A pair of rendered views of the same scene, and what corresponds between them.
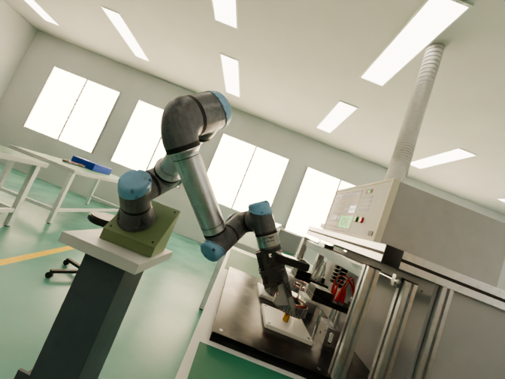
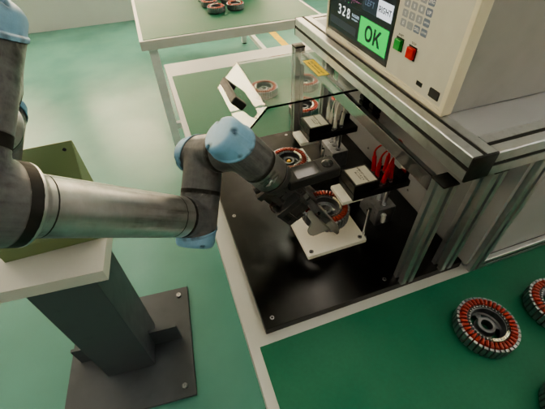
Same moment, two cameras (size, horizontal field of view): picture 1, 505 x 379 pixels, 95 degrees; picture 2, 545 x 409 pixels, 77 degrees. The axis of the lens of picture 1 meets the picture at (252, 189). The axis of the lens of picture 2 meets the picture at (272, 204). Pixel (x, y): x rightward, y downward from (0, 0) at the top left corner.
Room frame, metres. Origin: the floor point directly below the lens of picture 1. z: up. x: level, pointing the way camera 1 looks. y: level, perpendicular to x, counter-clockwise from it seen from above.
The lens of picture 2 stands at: (0.29, 0.04, 1.42)
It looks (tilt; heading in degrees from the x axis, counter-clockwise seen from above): 45 degrees down; 342
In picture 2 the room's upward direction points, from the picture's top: 2 degrees counter-clockwise
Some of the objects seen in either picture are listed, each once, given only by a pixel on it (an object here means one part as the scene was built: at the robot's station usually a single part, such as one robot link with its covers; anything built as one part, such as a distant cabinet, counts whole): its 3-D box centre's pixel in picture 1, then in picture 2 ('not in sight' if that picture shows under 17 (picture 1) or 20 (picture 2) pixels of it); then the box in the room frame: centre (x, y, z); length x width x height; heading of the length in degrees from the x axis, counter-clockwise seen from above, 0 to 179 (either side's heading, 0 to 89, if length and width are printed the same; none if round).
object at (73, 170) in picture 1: (81, 190); not in sight; (3.95, 2.65, 0.37); 1.90 x 0.90 x 0.75; 0
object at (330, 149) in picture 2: (307, 302); (333, 152); (1.02, -0.40, 0.80); 0.07 x 0.05 x 0.06; 0
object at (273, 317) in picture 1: (284, 322); (323, 226); (0.78, -0.26, 0.78); 0.15 x 0.15 x 0.01; 0
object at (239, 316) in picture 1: (281, 312); (309, 198); (0.90, -0.27, 0.76); 0.64 x 0.47 x 0.02; 0
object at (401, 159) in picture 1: (412, 119); not in sight; (2.02, -1.13, 2.42); 0.43 x 0.31 x 1.79; 0
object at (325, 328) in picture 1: (328, 332); (376, 205); (0.78, -0.40, 0.80); 0.07 x 0.05 x 0.06; 0
